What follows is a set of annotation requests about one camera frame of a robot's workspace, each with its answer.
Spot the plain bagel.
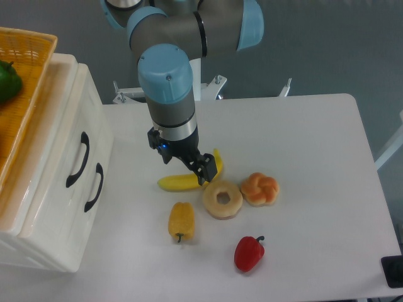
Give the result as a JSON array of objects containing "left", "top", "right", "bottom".
[{"left": 202, "top": 180, "right": 243, "bottom": 220}]

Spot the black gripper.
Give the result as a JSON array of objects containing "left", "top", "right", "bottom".
[{"left": 147, "top": 127, "right": 217, "bottom": 186}]

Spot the yellow bell pepper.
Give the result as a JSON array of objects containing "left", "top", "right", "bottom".
[{"left": 168, "top": 202, "right": 195, "bottom": 243}]

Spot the black device at table edge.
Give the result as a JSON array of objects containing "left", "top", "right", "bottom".
[{"left": 381, "top": 255, "right": 403, "bottom": 288}]

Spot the knotted bread roll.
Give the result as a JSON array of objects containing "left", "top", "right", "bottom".
[{"left": 241, "top": 172, "right": 280, "bottom": 207}]

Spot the orange woven basket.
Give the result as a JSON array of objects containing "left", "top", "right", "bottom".
[{"left": 1, "top": 27, "right": 57, "bottom": 186}]

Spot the yellow banana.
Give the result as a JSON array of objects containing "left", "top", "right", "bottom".
[{"left": 157, "top": 148, "right": 224, "bottom": 192}]

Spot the green bell pepper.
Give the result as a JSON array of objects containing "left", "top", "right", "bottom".
[{"left": 1, "top": 61, "right": 23, "bottom": 104}]

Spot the white frame leg at right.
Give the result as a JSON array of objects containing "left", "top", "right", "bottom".
[{"left": 375, "top": 111, "right": 402, "bottom": 170}]

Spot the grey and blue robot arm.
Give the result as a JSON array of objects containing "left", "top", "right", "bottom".
[{"left": 101, "top": 1, "right": 264, "bottom": 184}]

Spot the white plastic drawer cabinet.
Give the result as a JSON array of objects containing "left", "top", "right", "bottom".
[{"left": 0, "top": 52, "right": 115, "bottom": 273}]

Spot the red bell pepper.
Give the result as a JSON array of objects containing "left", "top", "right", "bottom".
[{"left": 234, "top": 236, "right": 265, "bottom": 272}]

